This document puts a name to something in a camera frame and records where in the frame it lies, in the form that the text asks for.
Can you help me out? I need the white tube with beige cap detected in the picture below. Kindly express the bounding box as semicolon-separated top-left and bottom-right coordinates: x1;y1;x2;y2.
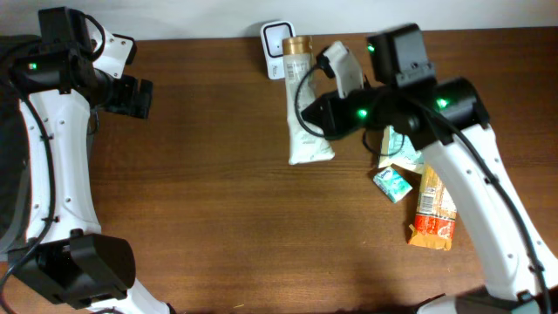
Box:
282;37;335;165

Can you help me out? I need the dark grey mesh basket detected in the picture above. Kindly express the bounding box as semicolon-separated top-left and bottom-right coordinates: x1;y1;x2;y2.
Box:
0;34;31;263

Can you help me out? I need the cream snack bag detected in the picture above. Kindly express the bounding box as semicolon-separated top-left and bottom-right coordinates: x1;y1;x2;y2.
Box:
378;126;425;174

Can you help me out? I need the orange spaghetti package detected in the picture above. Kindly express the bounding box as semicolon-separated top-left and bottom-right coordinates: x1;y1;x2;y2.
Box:
408;165;457;251

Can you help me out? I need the teal wipes packet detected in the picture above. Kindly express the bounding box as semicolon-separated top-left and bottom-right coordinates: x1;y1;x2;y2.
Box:
387;126;422;162

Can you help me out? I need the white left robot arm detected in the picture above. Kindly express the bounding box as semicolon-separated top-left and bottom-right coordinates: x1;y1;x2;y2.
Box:
7;28;172;313

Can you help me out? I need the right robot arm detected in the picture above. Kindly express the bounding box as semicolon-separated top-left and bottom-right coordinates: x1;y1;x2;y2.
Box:
296;24;557;313

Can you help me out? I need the teal tissue pack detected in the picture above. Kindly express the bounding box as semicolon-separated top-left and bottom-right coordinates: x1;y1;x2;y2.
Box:
373;167;412;203

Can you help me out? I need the white barcode scanner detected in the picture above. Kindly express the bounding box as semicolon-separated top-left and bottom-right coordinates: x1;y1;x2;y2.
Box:
260;20;296;80

